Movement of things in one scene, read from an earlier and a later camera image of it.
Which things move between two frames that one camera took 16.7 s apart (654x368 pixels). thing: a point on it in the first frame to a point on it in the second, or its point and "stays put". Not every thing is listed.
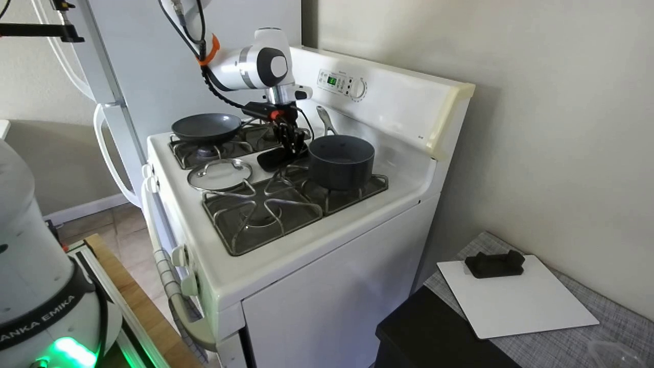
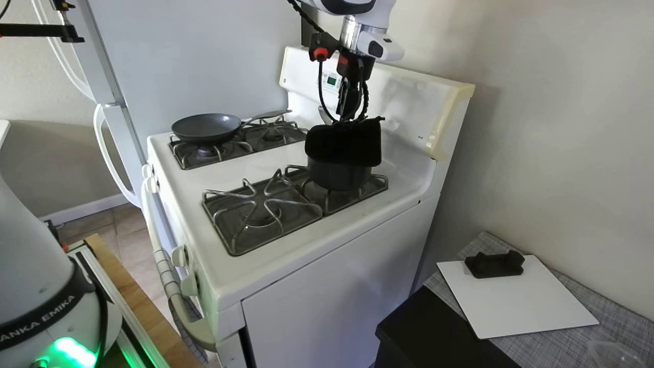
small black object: (496, 264) stays put
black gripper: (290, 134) to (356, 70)
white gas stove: (296, 267) stays put
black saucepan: (340, 162) stays put
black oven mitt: (274, 161) to (356, 141)
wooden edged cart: (145, 339) stays put
